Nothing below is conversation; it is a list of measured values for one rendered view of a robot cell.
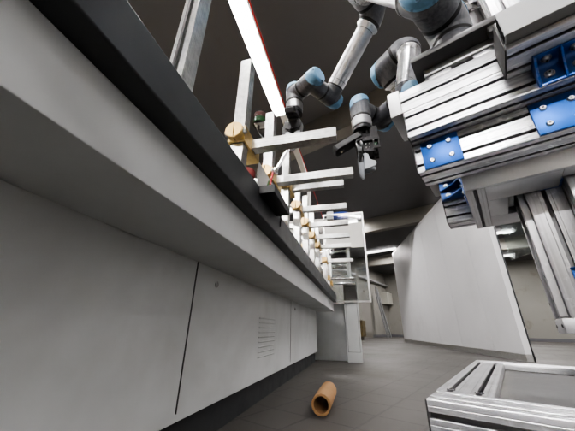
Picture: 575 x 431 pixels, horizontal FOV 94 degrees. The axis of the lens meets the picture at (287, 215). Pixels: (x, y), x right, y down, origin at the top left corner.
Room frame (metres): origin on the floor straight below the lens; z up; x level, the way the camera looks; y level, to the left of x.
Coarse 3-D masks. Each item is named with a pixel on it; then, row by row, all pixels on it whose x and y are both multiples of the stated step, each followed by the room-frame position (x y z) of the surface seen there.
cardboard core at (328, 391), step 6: (324, 384) 1.54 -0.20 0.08; (330, 384) 1.56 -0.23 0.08; (318, 390) 1.43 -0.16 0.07; (324, 390) 1.40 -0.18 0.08; (330, 390) 1.46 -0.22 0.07; (318, 396) 1.33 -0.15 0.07; (324, 396) 1.32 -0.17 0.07; (330, 396) 1.38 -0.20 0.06; (312, 402) 1.34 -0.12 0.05; (318, 402) 1.45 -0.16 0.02; (324, 402) 1.51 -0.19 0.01; (330, 402) 1.33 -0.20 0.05; (312, 408) 1.34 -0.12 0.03; (318, 408) 1.39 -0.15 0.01; (324, 408) 1.41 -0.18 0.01; (330, 408) 1.33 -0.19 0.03; (318, 414) 1.33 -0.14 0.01; (324, 414) 1.32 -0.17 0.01
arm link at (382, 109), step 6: (384, 102) 0.77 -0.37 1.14; (378, 108) 0.80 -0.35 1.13; (384, 108) 0.77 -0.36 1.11; (378, 114) 0.80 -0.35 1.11; (384, 114) 0.79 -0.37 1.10; (372, 120) 0.81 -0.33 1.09; (378, 120) 0.82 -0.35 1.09; (384, 120) 0.81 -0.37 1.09; (390, 120) 0.81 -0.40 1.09; (378, 126) 0.84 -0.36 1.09; (384, 126) 0.84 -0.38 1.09; (390, 126) 0.85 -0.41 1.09
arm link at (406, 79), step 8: (400, 40) 0.76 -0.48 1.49; (408, 40) 0.74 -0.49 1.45; (416, 40) 0.74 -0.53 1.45; (392, 48) 0.80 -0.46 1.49; (400, 48) 0.76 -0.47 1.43; (408, 48) 0.74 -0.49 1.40; (416, 48) 0.74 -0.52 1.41; (400, 56) 0.75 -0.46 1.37; (408, 56) 0.73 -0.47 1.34; (400, 64) 0.74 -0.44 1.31; (408, 64) 0.72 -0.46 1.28; (400, 72) 0.73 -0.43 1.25; (408, 72) 0.71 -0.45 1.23; (400, 80) 0.72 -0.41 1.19; (408, 80) 0.70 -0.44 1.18; (416, 80) 0.68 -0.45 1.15; (400, 88) 0.70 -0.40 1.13; (408, 88) 0.68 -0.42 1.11
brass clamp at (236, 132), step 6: (228, 126) 0.57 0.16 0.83; (234, 126) 0.56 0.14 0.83; (240, 126) 0.56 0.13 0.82; (228, 132) 0.57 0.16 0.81; (234, 132) 0.56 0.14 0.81; (240, 132) 0.56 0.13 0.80; (246, 132) 0.57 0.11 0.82; (228, 138) 0.58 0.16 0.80; (234, 138) 0.57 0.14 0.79; (240, 138) 0.58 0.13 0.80; (246, 138) 0.59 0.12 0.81; (252, 138) 0.63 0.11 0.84; (246, 144) 0.59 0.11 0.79; (252, 156) 0.65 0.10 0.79; (258, 156) 0.68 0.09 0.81; (246, 162) 0.68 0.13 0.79; (252, 162) 0.68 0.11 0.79; (258, 162) 0.68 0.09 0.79
